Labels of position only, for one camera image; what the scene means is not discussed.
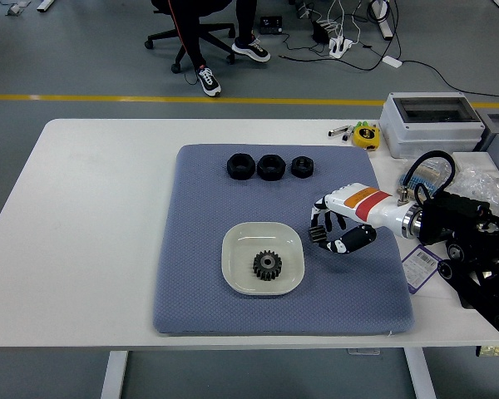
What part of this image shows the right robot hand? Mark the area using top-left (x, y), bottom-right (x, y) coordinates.
top-left (307, 182), bottom-right (413, 254)

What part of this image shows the large black gear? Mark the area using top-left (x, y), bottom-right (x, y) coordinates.
top-left (252, 249), bottom-right (284, 282)

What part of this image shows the small black hex nut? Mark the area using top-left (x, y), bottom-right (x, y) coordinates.
top-left (290, 155), bottom-right (316, 180)

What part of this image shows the large black hex nut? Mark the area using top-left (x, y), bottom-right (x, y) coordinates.
top-left (226, 152), bottom-right (257, 181)
top-left (256, 154), bottom-right (287, 182)

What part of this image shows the flat white box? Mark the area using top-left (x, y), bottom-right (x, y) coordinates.
top-left (452, 151), bottom-right (499, 171)

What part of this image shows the blue resistor strip bundle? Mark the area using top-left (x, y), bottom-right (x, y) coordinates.
top-left (398, 160), bottom-right (452, 192)

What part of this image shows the yellow tape measure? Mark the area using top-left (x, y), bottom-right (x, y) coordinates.
top-left (352, 126), bottom-right (382, 151)

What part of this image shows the purple-edged barcode card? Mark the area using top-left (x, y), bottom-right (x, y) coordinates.
top-left (400, 244), bottom-right (444, 296)

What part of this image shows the clear bag of parts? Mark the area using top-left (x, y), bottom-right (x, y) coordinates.
top-left (452, 165), bottom-right (499, 215)

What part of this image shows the white square plate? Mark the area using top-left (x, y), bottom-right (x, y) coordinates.
top-left (221, 221), bottom-right (307, 297)

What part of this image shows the white power strip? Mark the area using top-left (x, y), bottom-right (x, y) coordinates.
top-left (328, 36), bottom-right (355, 59)

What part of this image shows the white table leg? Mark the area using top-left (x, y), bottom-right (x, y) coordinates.
top-left (100, 351), bottom-right (130, 399)
top-left (403, 347), bottom-right (437, 399)

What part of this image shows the blue-grey quilted mat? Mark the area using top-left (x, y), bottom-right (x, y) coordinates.
top-left (152, 143), bottom-right (416, 337)

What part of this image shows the black power brick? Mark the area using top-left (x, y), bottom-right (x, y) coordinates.
top-left (311, 19), bottom-right (330, 43)

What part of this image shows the white desk leg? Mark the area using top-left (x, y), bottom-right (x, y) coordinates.
top-left (368, 0), bottom-right (394, 42)

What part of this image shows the black device with screen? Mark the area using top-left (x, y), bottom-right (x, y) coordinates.
top-left (259, 15), bottom-right (284, 35)

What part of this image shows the black office chair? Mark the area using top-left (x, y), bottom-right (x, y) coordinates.
top-left (144, 0), bottom-right (237, 75)

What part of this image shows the seated person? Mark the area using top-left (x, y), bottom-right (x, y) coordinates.
top-left (151, 0), bottom-right (272, 98)

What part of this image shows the grey electrical enclosure box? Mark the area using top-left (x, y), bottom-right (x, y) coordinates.
top-left (378, 91), bottom-right (487, 160)

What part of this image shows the long black floor cable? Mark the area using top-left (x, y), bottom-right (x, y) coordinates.
top-left (401, 59), bottom-right (499, 103)

